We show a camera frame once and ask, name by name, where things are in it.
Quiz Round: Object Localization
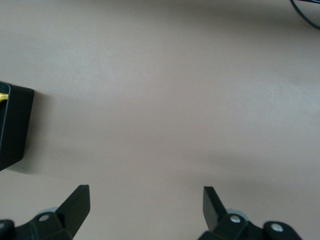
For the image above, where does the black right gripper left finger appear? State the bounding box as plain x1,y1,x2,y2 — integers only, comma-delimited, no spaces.
0,184,90,240

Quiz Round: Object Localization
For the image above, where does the black arc cable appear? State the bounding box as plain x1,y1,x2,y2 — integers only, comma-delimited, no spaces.
289,0,320,29

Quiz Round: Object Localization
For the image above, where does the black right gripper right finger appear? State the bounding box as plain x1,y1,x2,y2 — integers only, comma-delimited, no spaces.
198,186,302,240

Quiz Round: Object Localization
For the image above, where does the black plastic box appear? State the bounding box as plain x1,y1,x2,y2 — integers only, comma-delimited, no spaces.
0,81,35,172

